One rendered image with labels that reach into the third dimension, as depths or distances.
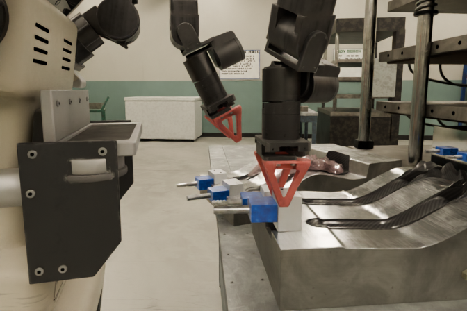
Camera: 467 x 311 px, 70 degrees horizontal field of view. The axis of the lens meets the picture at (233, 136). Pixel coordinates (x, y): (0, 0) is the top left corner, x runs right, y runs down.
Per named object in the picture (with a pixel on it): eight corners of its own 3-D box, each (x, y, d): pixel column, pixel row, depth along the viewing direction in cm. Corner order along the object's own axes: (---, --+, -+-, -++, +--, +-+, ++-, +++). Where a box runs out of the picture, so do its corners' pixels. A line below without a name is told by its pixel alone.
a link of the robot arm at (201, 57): (179, 59, 74) (181, 56, 68) (207, 46, 75) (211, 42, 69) (193, 87, 75) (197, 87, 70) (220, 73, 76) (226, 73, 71)
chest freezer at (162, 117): (202, 137, 773) (202, 96, 760) (195, 142, 697) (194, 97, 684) (139, 136, 788) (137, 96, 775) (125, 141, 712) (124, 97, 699)
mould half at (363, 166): (233, 226, 74) (233, 178, 72) (199, 193, 98) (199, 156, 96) (399, 198, 93) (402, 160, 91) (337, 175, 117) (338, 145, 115)
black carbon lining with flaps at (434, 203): (310, 241, 51) (312, 182, 50) (284, 205, 67) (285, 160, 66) (518, 232, 54) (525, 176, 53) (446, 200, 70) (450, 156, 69)
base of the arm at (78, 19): (51, 37, 70) (31, 28, 59) (83, 15, 71) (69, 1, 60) (80, 71, 72) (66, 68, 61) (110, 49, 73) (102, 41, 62)
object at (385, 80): (331, 170, 459) (338, 14, 431) (315, 150, 611) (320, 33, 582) (402, 171, 450) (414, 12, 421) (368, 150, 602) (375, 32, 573)
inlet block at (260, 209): (213, 233, 49) (213, 198, 48) (212, 221, 54) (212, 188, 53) (301, 231, 50) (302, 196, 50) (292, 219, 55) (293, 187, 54)
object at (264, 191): (212, 221, 61) (212, 193, 60) (211, 212, 66) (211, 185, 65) (283, 219, 62) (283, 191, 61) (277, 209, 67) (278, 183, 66)
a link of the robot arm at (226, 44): (171, 33, 75) (173, 26, 66) (216, 12, 76) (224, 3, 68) (195, 82, 77) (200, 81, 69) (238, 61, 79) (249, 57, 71)
